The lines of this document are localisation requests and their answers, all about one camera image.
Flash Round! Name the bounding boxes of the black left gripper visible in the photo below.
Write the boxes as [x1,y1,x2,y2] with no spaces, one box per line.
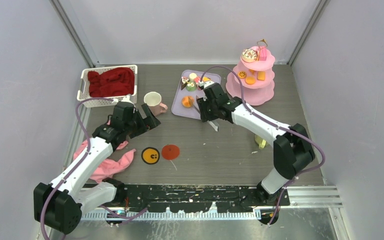
[123,103,160,139]

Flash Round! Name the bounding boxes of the orange round bun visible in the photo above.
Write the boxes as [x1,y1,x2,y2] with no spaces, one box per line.
[181,95,195,108]

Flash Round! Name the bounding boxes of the yellow pink layered cake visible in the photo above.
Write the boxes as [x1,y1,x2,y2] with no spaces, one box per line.
[194,76,212,90]

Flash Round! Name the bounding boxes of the round orange lattice cookie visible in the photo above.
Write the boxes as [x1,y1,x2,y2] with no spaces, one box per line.
[237,71,247,79]

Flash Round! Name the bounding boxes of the chocolate cake slice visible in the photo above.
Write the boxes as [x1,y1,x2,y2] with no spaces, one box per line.
[180,76,190,90]

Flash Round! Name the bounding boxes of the orange square biscuit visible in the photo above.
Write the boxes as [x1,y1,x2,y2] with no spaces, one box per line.
[257,71,266,81]

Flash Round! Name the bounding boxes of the sprinkled donut cake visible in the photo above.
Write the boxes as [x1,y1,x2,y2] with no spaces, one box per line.
[240,48,259,63]

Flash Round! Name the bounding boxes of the pink square cake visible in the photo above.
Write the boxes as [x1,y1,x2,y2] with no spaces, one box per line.
[258,46,268,61]

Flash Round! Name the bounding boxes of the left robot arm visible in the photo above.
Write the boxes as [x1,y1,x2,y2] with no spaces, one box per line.
[33,101,161,240]

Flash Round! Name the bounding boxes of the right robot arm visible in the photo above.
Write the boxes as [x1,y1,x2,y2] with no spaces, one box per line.
[196,81,315,206]

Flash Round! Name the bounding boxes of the pink mug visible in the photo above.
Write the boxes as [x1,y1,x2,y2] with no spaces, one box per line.
[143,91,168,116]

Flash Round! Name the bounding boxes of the green round cake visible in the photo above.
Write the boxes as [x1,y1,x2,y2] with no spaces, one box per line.
[185,82,197,92]

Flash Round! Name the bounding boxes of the lavender serving tray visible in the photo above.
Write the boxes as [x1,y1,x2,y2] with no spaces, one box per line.
[171,69,222,120]

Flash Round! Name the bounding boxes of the black yellow face coaster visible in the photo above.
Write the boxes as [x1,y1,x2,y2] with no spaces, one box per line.
[141,147,160,165]

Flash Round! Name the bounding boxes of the red tomato coaster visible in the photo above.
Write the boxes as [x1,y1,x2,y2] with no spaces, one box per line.
[161,144,180,161]

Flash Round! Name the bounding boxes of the cream cylinder cake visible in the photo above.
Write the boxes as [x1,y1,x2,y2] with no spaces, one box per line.
[188,72,198,81]

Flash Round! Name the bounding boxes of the pink three-tier cake stand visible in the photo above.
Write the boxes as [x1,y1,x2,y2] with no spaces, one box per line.
[226,39,275,106]

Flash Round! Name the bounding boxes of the dark red towel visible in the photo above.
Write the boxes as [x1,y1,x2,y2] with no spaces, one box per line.
[87,67,135,98]

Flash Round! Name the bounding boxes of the white plastic basket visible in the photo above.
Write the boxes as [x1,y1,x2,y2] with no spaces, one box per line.
[76,64,138,108]

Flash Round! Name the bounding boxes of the pink cloth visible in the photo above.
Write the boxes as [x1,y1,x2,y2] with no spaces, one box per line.
[73,140,136,184]

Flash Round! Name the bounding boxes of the yellow-green mug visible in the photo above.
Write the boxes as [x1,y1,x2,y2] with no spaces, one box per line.
[254,135,267,149]

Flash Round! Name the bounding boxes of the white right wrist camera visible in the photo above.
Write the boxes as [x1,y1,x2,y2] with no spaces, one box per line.
[198,80,214,90]

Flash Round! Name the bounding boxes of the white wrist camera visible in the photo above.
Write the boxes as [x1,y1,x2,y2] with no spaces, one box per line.
[121,94,137,105]
[198,80,214,90]

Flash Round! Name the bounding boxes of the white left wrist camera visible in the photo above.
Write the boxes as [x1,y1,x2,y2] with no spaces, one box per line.
[121,94,137,105]

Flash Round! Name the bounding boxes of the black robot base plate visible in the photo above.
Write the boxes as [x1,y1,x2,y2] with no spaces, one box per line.
[104,184,290,213]

